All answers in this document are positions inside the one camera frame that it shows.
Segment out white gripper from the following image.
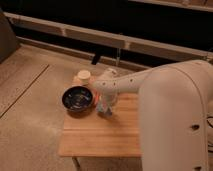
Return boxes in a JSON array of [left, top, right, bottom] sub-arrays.
[[99, 90, 118, 109]]

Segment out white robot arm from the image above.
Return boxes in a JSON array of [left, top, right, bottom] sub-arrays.
[[93, 60, 213, 171]]

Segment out dark blue bowl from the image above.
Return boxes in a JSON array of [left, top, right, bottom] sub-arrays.
[[62, 86, 93, 112]]

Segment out small white cup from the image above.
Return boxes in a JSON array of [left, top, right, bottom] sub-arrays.
[[77, 70, 91, 85]]

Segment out wooden table leg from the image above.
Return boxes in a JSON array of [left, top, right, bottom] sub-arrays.
[[72, 157, 81, 171]]

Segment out grey panel at left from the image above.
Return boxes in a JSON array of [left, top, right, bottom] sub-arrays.
[[0, 8, 20, 63]]

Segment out black cables on floor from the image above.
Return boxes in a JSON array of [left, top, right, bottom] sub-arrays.
[[205, 114, 213, 158]]

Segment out grey metal rail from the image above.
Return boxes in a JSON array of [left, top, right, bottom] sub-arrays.
[[4, 12, 213, 61]]

